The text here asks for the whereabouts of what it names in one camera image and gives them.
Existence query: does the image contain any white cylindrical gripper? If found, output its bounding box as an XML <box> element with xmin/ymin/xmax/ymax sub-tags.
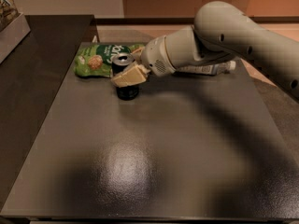
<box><xmin>111</xmin><ymin>35</ymin><xmax>175</xmax><ymax>88</ymax></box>

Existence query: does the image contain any black pepsi can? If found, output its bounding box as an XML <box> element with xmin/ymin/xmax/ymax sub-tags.
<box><xmin>112</xmin><ymin>52</ymin><xmax>139</xmax><ymax>101</ymax></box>

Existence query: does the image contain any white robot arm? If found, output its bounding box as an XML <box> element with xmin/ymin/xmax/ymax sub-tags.
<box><xmin>112</xmin><ymin>1</ymin><xmax>299</xmax><ymax>99</ymax></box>

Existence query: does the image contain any green rice chip bag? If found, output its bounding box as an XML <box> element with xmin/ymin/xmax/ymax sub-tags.
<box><xmin>74</xmin><ymin>44</ymin><xmax>144</xmax><ymax>77</ymax></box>

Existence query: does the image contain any clear plastic water bottle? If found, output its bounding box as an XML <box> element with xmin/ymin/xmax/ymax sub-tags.
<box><xmin>177</xmin><ymin>61</ymin><xmax>236</xmax><ymax>76</ymax></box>

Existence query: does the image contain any dark side counter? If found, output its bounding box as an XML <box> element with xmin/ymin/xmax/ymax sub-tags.
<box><xmin>0</xmin><ymin>15</ymin><xmax>97</xmax><ymax>209</ymax></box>

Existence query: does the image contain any grey snack tray box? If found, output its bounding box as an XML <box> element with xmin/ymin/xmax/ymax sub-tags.
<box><xmin>0</xmin><ymin>0</ymin><xmax>31</xmax><ymax>63</ymax></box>

